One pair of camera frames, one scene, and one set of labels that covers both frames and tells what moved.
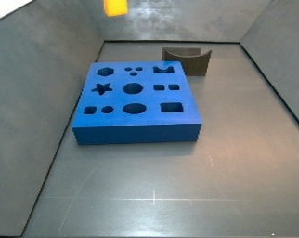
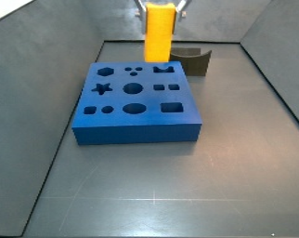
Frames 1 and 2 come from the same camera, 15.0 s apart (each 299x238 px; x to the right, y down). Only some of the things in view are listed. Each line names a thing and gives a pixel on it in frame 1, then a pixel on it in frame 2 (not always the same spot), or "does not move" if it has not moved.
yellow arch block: [114, 7] -> [158, 32]
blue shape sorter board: [136, 102] does not move
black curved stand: [193, 61] does not move
